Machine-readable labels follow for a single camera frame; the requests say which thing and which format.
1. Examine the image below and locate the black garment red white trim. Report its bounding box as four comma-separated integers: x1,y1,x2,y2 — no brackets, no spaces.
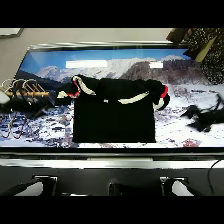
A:
55,73,172,145

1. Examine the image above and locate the brown garment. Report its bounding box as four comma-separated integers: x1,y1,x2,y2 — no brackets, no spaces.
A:
165,27,192,45

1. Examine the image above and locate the dark speckled garment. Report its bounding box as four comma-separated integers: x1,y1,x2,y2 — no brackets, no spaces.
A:
182,27,224,84

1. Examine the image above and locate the silver frame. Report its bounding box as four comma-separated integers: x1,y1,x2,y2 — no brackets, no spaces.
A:
0,151,224,197

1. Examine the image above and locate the black cable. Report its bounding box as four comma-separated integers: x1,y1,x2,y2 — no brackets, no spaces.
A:
207,158,224,195

